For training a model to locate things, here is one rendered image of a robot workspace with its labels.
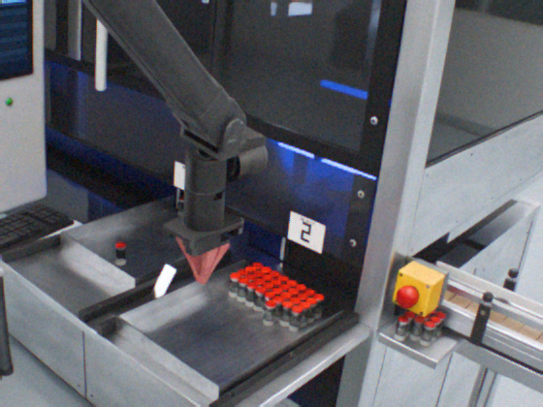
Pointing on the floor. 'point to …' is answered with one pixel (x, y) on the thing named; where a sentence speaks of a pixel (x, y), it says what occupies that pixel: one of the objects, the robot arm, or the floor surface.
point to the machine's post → (397, 189)
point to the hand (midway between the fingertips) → (201, 277)
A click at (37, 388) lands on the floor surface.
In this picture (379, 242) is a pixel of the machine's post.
